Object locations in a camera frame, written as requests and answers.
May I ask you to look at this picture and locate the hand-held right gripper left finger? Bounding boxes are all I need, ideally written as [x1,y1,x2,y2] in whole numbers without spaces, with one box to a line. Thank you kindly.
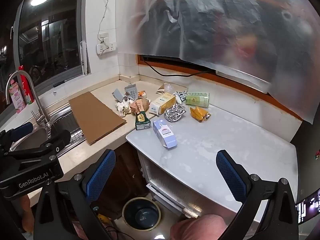
[34,149,117,240]

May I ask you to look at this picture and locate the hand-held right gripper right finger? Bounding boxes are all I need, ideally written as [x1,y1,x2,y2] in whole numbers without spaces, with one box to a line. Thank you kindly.
[216,150,299,240]

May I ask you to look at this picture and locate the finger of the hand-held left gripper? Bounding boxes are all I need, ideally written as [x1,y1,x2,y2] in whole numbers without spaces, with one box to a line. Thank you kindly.
[0,122,34,153]
[9,129,72,161]

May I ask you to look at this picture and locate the round ceramic bin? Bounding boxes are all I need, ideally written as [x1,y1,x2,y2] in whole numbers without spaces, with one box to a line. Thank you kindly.
[122,197,161,231]

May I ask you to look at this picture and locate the yellow wrapper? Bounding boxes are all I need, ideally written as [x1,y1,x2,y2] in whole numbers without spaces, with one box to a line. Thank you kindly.
[190,106,212,123]

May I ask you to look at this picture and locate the green plastic bottle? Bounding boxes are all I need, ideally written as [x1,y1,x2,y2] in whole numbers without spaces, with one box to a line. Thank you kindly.
[185,92,210,108]

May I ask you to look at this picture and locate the foil ball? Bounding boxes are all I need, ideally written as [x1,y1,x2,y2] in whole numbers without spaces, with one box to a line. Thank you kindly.
[164,104,187,122]

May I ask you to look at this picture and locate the cream box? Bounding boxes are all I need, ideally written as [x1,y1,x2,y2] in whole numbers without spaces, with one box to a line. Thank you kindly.
[149,92,176,115]

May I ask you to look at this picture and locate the person's left hand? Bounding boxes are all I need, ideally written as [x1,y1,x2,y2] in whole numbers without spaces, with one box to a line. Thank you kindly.
[17,195,34,233]

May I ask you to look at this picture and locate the steel sink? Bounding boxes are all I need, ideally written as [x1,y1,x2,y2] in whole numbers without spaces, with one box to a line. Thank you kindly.
[10,105,85,155]

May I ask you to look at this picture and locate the wooden cabinet door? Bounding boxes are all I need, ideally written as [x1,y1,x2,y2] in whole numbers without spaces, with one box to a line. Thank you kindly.
[82,142,150,220]

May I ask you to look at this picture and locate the pink carton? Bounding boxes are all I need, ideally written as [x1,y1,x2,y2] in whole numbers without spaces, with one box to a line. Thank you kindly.
[9,84,27,114]

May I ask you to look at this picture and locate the steel faucet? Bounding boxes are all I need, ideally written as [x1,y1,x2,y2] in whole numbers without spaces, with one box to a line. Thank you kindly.
[5,70,52,130]

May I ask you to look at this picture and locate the red bottle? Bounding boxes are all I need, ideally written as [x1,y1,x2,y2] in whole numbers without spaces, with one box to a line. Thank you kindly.
[18,65,35,105]

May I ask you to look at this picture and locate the yellow plastic object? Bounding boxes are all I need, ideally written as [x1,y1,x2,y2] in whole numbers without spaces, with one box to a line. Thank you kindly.
[94,206,112,227]

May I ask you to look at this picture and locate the brown cardboard sheet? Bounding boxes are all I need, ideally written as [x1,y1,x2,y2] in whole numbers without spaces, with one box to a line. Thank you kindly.
[68,91,127,146]

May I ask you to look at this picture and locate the person's right leg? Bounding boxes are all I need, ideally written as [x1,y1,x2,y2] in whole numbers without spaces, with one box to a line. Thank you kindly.
[170,214,227,240]

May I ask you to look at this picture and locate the dark green carton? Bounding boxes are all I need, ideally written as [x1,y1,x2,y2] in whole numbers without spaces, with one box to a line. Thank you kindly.
[135,110,151,131]

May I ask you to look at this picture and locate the crumpled white tissue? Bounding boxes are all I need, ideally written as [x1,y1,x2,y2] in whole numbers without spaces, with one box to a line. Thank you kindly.
[114,99,133,117]

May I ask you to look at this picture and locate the grey card piece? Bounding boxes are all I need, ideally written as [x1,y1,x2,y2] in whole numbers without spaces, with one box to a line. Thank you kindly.
[112,88,125,102]

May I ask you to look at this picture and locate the light blue box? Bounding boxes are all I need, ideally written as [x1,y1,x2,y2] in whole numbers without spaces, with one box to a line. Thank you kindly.
[152,120,178,149]

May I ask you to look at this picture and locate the lit display screen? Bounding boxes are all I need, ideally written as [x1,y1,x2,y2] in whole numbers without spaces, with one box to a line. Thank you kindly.
[295,190,320,224]

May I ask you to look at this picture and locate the brown crumpled package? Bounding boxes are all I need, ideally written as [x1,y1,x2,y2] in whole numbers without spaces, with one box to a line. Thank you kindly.
[129,97,152,115]

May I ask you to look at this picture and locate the blue-grey striped carton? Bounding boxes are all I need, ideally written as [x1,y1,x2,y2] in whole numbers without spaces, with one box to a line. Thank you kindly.
[124,83,140,100]

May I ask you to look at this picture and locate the glass window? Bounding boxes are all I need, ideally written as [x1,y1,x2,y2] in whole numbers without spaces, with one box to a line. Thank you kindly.
[14,0,87,90]

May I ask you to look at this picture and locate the black and white wrapper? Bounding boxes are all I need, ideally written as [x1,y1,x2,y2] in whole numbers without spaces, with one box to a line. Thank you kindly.
[175,91,188,103]

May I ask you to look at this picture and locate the white power strip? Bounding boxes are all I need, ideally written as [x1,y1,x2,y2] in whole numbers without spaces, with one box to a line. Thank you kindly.
[96,41,117,56]

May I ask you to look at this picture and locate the translucent plastic sheet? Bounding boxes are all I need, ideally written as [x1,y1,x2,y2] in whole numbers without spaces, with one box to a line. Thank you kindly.
[117,0,320,124]

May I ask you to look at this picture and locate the thin black cable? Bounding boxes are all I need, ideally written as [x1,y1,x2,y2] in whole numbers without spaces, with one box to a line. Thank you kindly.
[104,225,135,240]

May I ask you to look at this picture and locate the white window handle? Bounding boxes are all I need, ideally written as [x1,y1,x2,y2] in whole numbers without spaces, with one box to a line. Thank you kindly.
[79,41,88,75]

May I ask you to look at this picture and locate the black power cable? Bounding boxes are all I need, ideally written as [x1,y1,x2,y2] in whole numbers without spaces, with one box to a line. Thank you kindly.
[142,59,217,77]

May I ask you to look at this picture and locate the orange wooden window frame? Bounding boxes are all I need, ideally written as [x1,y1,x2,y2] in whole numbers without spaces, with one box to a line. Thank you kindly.
[136,54,304,122]

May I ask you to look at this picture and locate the thin white cable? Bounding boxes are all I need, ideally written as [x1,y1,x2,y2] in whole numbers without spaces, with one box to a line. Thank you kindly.
[99,0,112,53]

